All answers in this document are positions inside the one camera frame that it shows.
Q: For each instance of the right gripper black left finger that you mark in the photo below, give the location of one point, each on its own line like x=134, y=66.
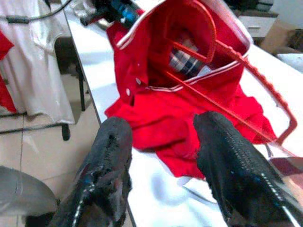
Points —
x=104, y=165

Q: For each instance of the red plastic hanger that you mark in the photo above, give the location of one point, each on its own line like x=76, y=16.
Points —
x=292, y=123

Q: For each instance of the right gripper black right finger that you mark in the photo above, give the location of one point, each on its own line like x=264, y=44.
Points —
x=236, y=177

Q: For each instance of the plain red polo shirt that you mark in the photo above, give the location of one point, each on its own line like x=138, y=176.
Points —
x=6, y=99

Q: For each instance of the white T-shirt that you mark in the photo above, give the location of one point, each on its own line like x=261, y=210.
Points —
x=30, y=71

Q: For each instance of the red shirt white trim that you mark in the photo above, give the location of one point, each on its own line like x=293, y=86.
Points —
x=154, y=113

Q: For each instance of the black chrome clothes rack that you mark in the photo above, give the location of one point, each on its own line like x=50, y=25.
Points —
x=65, y=132

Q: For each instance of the plain cardboard box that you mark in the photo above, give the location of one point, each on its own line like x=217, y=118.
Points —
x=279, y=40

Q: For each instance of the white drawer unit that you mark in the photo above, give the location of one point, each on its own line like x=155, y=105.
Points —
x=255, y=26

